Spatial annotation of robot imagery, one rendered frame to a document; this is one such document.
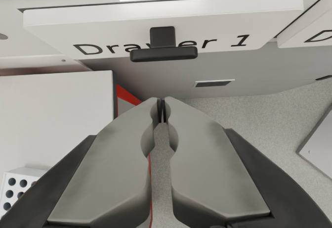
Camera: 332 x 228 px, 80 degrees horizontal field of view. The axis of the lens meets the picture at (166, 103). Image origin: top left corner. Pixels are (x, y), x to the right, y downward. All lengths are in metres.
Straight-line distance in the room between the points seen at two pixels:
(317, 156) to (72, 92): 1.22
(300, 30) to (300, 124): 1.04
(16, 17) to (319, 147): 1.32
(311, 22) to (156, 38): 0.18
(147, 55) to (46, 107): 0.26
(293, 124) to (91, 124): 1.11
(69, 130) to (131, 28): 0.23
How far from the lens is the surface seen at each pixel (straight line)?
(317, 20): 0.29
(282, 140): 1.27
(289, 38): 0.33
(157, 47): 0.22
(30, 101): 0.44
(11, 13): 0.28
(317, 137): 1.33
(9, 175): 0.42
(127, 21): 0.22
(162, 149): 1.13
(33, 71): 0.51
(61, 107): 0.41
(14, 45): 0.37
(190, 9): 0.22
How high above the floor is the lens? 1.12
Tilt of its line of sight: 84 degrees down
